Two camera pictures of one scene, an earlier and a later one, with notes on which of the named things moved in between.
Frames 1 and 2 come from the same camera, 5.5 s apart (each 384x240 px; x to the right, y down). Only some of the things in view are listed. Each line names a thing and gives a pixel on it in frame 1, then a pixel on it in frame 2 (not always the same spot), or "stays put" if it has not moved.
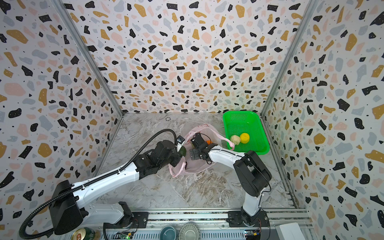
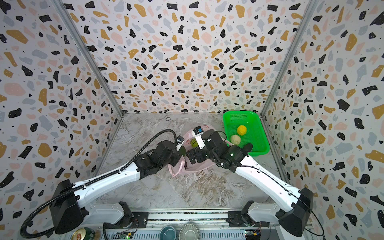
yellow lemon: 244,138 → 241,130
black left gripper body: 173,159 stays put
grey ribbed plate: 188,232 stays put
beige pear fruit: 235,139 stays put
